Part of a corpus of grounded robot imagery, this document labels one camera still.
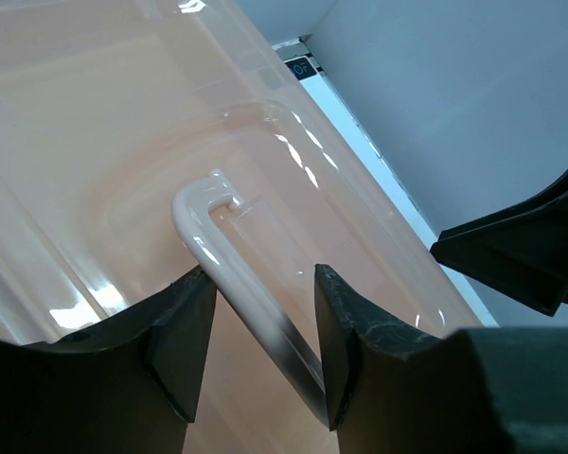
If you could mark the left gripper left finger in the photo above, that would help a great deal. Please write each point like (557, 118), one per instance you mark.
(129, 384)

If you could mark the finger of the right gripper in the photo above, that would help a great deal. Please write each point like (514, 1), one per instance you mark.
(521, 251)

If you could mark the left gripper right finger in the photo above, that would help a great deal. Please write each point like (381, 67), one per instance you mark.
(392, 388)

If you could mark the pink plastic toolbox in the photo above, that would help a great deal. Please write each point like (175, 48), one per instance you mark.
(108, 109)

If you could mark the right blue table label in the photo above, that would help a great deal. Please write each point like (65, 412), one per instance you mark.
(304, 67)

